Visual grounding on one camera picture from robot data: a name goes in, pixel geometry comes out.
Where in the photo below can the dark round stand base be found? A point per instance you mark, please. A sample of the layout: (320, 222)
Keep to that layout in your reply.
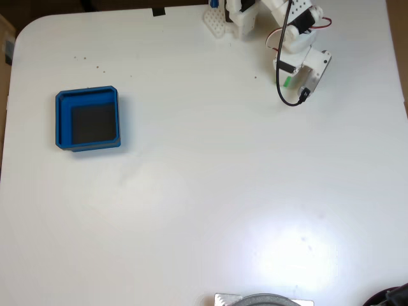
(395, 298)
(267, 300)

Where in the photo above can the blue clamp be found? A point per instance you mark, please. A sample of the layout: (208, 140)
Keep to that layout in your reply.
(213, 3)

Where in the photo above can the blue square box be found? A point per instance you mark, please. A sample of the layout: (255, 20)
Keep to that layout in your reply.
(92, 122)

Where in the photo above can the white silver camera box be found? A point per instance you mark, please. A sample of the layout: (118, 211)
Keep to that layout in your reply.
(318, 70)

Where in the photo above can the black tape strip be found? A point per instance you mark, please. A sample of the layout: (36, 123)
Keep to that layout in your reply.
(158, 12)

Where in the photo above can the green cube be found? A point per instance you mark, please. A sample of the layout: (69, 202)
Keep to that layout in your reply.
(287, 82)

